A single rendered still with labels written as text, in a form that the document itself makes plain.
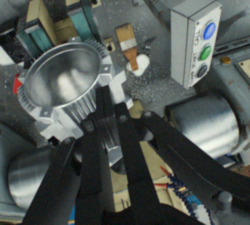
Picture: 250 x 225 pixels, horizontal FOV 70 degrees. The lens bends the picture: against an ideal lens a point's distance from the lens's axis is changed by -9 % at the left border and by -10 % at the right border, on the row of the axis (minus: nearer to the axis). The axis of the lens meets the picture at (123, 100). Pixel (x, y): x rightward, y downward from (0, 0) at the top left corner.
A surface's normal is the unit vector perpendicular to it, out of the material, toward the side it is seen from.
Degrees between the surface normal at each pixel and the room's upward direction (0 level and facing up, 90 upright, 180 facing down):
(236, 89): 89
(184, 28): 68
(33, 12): 90
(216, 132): 54
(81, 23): 0
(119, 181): 90
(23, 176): 84
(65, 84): 25
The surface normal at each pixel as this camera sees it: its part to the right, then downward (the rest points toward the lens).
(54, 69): 0.69, 0.54
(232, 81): -0.18, -0.52
